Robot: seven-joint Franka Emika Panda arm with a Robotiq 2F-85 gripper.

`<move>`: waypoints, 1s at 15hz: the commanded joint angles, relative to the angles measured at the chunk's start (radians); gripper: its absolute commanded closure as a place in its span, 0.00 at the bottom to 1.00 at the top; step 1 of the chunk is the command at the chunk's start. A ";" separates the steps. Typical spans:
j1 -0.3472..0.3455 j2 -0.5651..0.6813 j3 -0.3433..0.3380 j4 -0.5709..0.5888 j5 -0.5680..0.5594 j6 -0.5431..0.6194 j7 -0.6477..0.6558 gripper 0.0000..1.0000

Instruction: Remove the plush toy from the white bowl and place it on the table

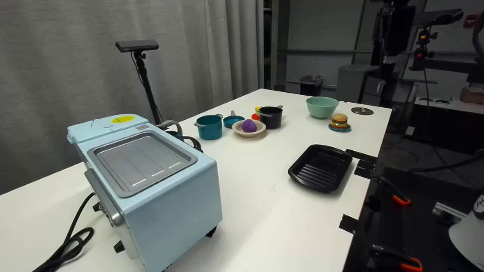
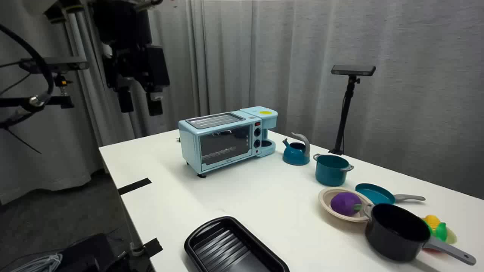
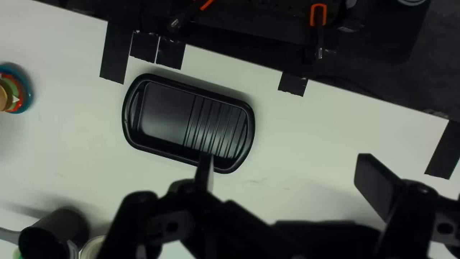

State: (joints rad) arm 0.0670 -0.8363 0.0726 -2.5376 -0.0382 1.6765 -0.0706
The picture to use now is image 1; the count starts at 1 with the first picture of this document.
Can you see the purple plush toy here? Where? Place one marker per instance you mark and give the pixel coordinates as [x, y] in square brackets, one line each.
[248, 126]

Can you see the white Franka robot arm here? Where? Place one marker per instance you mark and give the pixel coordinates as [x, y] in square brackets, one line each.
[469, 243]

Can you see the white bowl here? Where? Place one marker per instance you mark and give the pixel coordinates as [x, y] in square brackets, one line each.
[251, 134]

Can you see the teal toy frying pan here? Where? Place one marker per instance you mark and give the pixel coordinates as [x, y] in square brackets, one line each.
[233, 122]

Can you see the yellow green toy vegetable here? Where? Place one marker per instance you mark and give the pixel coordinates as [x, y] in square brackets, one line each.
[256, 114]

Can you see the teal toy pot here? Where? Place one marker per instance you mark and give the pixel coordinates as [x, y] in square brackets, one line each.
[209, 128]

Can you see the mint green bowl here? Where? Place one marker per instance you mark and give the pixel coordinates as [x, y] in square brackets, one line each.
[321, 107]

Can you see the toy burger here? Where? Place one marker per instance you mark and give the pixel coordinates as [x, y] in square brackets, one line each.
[339, 122]

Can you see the black ridged grill tray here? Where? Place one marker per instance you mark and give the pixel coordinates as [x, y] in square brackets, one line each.
[319, 169]

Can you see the black bin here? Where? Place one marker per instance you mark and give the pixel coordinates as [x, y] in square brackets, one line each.
[310, 86]

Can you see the light blue toaster oven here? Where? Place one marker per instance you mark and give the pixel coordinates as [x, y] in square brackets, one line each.
[151, 202]

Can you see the round metal disc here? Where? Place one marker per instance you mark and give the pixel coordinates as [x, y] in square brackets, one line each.
[361, 111]

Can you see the grey cabinet box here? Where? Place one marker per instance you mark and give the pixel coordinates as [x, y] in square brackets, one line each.
[355, 81]

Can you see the grey curtain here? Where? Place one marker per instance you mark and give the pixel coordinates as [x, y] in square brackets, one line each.
[76, 77]

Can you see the black table edge bracket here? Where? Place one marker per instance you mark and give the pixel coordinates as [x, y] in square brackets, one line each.
[363, 163]
[351, 223]

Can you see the black camera on floor stand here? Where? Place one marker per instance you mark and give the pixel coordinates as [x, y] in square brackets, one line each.
[136, 46]

